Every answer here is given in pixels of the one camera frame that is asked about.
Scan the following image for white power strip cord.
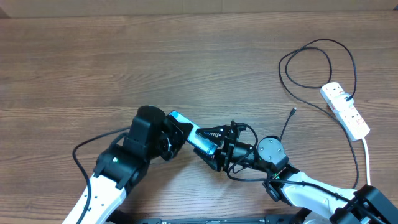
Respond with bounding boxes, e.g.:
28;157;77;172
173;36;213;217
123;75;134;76
360;137;371;186

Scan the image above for Samsung Galaxy smartphone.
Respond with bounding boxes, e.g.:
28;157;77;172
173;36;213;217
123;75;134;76
169;111;218;156

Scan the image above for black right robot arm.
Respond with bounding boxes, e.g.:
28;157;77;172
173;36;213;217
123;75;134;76
188;121;397;223

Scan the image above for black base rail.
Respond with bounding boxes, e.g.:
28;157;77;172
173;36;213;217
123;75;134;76
108;213;299;224

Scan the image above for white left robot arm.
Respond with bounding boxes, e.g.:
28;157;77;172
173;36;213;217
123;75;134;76
64;105;194;223

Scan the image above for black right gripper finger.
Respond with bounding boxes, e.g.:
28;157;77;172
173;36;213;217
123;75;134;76
195;126;231;146
193;148;221;171

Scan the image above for white power strip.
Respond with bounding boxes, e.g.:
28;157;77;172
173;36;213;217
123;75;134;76
320;82;370;141

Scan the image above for white charger plug adapter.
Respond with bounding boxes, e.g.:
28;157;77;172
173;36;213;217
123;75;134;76
330;93;354;113

